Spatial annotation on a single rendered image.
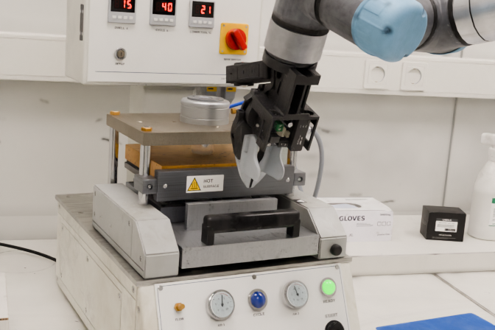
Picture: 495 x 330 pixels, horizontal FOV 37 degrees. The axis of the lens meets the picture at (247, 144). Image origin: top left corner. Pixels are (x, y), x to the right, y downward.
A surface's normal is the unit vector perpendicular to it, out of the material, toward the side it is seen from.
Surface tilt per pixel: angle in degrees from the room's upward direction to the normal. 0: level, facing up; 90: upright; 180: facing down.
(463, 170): 90
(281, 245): 90
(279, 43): 99
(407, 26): 110
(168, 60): 90
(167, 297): 65
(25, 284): 0
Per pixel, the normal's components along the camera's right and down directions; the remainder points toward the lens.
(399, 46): 0.62, 0.50
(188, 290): 0.45, -0.24
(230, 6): 0.46, 0.19
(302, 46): 0.11, 0.50
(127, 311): -0.88, 0.02
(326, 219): 0.35, -0.62
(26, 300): 0.07, -0.98
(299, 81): 0.40, 0.52
